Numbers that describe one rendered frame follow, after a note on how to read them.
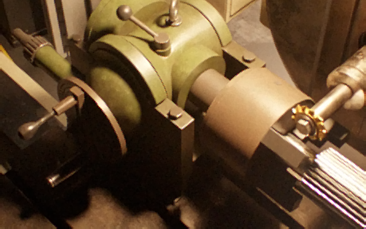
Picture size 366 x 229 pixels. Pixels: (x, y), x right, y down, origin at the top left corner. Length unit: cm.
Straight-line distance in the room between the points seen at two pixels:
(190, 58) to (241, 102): 15
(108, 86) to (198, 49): 18
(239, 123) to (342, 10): 28
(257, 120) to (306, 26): 29
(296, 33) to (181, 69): 27
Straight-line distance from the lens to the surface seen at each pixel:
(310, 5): 130
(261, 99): 114
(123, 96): 121
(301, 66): 141
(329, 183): 113
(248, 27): 315
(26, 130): 115
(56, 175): 130
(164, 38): 122
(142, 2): 130
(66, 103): 118
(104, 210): 136
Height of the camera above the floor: 216
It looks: 50 degrees down
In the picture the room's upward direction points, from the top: straight up
